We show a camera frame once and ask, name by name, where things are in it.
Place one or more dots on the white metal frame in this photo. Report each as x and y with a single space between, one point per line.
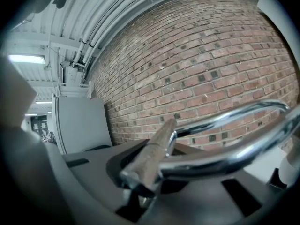
72 88

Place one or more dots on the bundle of white ceiling pipes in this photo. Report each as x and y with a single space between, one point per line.
105 20

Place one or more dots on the grey refrigerator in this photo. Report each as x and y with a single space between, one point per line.
82 123

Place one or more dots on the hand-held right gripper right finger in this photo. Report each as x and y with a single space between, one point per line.
199 203

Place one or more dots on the chrome desk lamp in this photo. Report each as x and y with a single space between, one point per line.
152 156

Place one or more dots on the white desk with drawers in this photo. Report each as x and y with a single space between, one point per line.
262 163

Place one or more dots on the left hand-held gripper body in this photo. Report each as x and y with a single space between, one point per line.
16 97

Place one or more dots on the rectangular ceiling light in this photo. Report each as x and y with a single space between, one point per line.
27 58

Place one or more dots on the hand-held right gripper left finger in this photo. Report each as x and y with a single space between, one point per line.
93 191

